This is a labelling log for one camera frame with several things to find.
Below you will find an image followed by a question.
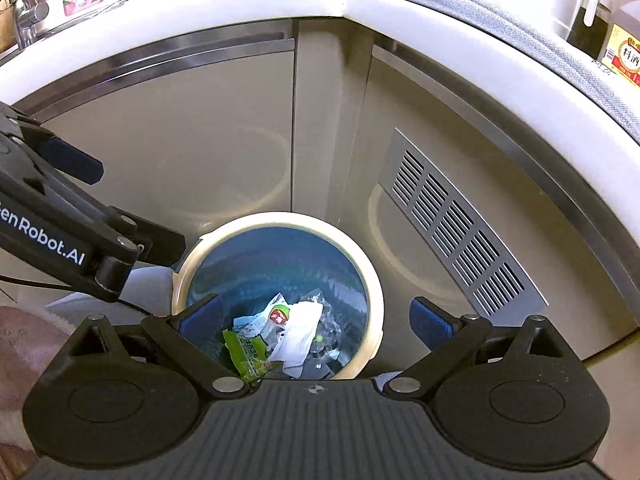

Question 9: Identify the green snack wrapper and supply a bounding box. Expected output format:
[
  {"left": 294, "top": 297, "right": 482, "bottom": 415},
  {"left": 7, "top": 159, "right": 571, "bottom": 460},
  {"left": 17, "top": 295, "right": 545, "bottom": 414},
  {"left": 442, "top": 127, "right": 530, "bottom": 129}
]
[{"left": 222, "top": 330, "right": 281, "bottom": 382}]

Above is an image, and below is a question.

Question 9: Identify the white red-logo packet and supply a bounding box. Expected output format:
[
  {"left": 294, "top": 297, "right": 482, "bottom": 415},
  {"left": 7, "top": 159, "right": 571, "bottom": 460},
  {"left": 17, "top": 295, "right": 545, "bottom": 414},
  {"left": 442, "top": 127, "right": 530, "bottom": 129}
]
[{"left": 232, "top": 294, "right": 291, "bottom": 350}]

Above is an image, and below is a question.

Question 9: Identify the white cloth rag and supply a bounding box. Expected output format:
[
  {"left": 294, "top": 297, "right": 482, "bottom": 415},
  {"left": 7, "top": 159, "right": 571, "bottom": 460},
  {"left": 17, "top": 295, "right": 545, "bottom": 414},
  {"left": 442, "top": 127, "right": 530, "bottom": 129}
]
[{"left": 268, "top": 301, "right": 323, "bottom": 379}]

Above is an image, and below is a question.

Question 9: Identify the clear plastic bottle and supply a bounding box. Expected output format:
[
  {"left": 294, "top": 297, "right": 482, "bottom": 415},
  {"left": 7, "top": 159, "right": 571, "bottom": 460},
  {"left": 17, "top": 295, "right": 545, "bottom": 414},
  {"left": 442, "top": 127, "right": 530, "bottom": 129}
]
[{"left": 304, "top": 288, "right": 342, "bottom": 364}]

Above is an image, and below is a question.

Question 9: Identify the cream rimmed trash bin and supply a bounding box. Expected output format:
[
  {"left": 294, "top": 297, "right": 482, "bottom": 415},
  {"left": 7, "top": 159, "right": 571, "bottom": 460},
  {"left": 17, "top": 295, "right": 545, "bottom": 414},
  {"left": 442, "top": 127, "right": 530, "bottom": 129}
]
[{"left": 170, "top": 212, "right": 384, "bottom": 384}]

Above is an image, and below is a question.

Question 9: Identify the chrome kitchen faucet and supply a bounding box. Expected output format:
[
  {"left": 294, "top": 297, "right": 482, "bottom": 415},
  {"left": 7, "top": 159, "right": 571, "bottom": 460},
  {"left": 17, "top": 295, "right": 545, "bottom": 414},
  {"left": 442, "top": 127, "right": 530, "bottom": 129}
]
[{"left": 6, "top": 0, "right": 57, "bottom": 49}]

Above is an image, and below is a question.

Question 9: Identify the silver cabinet vent grille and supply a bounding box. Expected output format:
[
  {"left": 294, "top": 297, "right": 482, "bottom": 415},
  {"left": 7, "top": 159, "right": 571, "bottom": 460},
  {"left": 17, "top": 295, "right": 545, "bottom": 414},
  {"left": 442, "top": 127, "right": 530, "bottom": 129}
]
[{"left": 380, "top": 130, "right": 548, "bottom": 325}]

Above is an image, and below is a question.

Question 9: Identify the stainless steel sink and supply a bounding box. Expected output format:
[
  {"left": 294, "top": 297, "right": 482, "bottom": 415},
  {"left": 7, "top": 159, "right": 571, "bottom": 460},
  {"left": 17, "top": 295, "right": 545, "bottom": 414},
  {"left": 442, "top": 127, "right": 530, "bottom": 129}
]
[{"left": 1, "top": 0, "right": 129, "bottom": 64}]

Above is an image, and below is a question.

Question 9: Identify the large cooking wine jug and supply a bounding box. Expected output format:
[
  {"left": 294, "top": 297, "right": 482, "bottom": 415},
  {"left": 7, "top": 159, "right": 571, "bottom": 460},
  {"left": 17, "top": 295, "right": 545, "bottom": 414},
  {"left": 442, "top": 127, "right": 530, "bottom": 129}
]
[{"left": 600, "top": 0, "right": 640, "bottom": 87}]

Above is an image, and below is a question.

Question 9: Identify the dark soy sauce bottle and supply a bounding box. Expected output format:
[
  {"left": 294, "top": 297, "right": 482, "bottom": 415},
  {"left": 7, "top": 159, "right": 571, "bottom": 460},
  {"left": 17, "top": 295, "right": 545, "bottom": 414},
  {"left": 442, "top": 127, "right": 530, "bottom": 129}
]
[{"left": 567, "top": 0, "right": 612, "bottom": 58}]

